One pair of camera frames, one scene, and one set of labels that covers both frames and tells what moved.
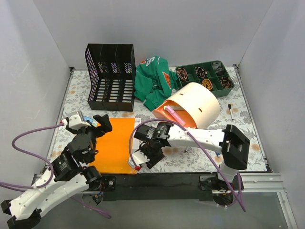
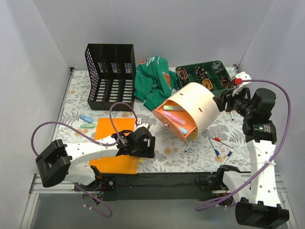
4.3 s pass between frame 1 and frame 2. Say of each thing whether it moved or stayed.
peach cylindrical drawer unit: stayed
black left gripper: moved
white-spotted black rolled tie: stayed
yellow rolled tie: stayed
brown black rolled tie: stayed
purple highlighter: moved
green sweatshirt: stayed
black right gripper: moved
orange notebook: stayed
